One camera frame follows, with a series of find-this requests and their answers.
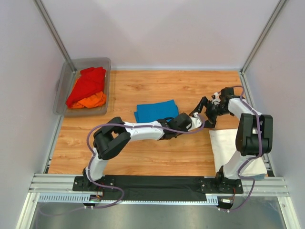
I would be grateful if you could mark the slotted grey cable duct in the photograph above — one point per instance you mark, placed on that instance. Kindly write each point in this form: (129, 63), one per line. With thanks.
(67, 198)

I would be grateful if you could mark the right aluminium frame post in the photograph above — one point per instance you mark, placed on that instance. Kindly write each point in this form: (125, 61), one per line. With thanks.
(263, 35)

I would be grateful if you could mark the clear plastic bin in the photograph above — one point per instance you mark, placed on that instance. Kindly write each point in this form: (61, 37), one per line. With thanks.
(69, 74)

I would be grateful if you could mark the orange t shirt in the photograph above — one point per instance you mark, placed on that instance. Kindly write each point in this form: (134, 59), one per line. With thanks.
(93, 101)

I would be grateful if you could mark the folded white t shirt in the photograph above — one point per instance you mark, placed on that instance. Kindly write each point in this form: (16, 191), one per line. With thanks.
(223, 147)

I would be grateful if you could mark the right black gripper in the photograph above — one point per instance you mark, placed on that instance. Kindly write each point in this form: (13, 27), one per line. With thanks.
(198, 108)

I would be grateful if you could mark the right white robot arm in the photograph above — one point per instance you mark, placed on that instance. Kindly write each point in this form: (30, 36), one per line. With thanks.
(254, 138)

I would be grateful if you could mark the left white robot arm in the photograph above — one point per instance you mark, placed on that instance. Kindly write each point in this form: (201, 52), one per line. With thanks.
(108, 140)

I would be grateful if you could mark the aluminium frame post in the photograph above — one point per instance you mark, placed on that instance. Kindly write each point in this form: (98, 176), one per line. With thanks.
(263, 35)
(54, 33)

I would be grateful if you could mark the red t shirt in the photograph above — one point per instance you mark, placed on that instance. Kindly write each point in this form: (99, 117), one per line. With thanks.
(91, 81)

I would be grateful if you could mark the folded light blue t shirt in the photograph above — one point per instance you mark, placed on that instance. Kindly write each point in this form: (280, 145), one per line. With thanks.
(258, 177)

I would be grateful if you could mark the left aluminium frame post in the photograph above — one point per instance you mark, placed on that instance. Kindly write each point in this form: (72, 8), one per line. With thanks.
(54, 33)

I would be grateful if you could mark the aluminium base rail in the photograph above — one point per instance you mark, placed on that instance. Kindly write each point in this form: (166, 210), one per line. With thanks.
(52, 183)

